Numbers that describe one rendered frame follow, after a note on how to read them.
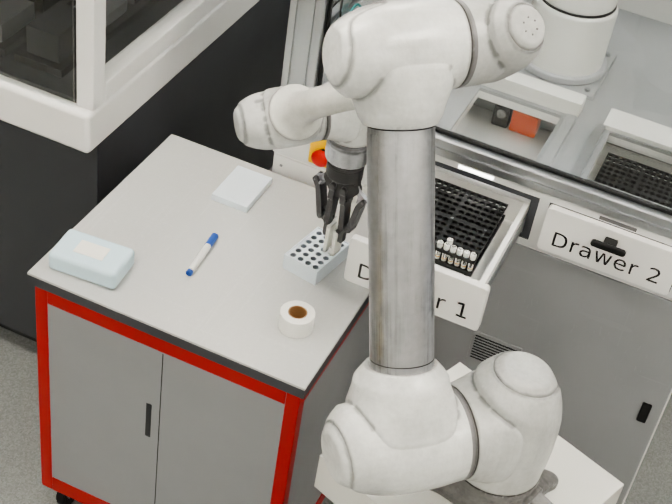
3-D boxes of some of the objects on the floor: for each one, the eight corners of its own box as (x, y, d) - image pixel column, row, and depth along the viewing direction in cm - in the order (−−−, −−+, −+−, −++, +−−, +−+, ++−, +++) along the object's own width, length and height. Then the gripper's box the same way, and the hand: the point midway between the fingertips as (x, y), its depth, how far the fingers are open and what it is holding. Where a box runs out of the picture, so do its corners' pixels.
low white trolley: (267, 619, 285) (305, 389, 236) (36, 509, 300) (26, 272, 251) (366, 449, 327) (415, 225, 279) (159, 361, 342) (171, 133, 294)
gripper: (386, 165, 247) (369, 256, 262) (328, 136, 252) (314, 227, 267) (365, 182, 241) (349, 274, 257) (306, 152, 247) (293, 244, 262)
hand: (333, 237), depth 260 cm, fingers closed, pressing on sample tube
